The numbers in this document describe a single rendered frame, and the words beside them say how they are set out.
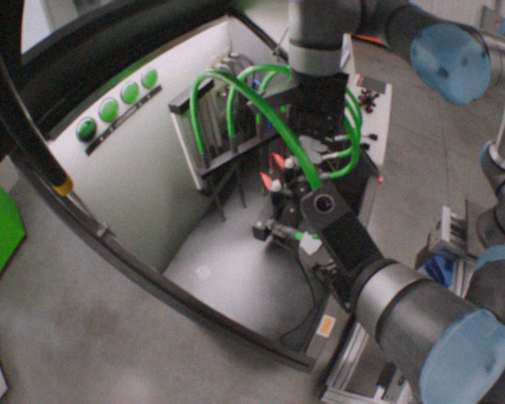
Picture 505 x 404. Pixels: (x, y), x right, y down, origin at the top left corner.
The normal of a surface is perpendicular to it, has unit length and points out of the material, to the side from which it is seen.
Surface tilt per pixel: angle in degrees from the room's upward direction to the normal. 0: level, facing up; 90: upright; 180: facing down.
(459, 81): 90
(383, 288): 52
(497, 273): 44
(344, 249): 19
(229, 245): 0
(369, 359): 0
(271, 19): 90
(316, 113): 0
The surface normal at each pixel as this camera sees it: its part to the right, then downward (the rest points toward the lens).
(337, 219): -0.22, -0.30
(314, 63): -0.29, 0.79
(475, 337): -0.43, -0.88
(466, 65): 0.01, 0.82
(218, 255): -0.07, -0.58
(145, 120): 0.89, 0.33
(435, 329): -0.66, -0.73
